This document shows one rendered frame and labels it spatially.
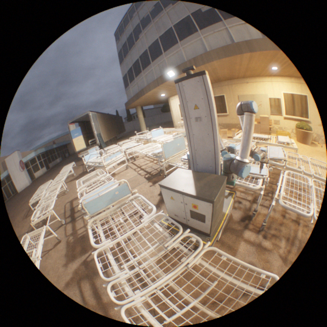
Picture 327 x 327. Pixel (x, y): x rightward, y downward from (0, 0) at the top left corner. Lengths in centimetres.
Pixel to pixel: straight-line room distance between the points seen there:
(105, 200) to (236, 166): 160
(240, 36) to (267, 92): 361
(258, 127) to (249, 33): 376
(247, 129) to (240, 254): 134
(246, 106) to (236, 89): 672
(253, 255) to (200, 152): 137
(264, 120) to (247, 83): 320
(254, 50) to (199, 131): 393
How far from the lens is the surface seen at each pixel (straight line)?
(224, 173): 132
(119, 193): 164
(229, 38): 541
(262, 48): 459
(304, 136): 656
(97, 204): 165
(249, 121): 113
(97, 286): 181
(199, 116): 109
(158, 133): 609
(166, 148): 254
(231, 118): 799
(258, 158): 140
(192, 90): 112
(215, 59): 483
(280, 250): 179
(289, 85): 779
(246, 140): 112
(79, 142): 1110
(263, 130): 524
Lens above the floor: 141
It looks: 22 degrees down
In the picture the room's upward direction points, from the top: 14 degrees counter-clockwise
